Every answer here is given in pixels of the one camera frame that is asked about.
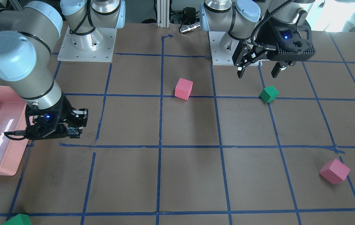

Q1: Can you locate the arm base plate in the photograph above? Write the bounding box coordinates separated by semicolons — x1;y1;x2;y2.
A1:
208;31;239;66
57;27;117;63

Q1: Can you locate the green foam cube by tray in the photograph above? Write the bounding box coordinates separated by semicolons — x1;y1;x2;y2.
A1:
3;214;32;225

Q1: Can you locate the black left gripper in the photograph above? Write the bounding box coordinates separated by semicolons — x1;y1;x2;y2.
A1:
232;19;316;79

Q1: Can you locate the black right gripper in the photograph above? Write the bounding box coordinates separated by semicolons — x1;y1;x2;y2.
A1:
24;94;89;140

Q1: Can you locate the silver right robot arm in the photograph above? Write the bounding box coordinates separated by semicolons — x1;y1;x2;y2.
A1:
0;0;126;140

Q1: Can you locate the pink foam cube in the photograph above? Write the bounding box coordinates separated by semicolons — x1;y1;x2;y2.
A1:
174;78;193;100
319;159;351;185

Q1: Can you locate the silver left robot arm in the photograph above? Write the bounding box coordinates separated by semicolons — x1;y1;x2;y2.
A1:
199;0;316;78

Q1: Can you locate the green foam cube centre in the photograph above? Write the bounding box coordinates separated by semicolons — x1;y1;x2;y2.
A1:
259;85;279;103

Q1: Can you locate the pink foam cube far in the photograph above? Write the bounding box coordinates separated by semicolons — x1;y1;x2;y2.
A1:
319;159;351;185

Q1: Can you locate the aluminium frame post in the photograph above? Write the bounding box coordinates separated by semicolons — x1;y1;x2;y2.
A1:
155;0;171;28

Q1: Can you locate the pink foam cube centre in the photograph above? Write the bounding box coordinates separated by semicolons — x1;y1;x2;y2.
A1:
174;78;193;100

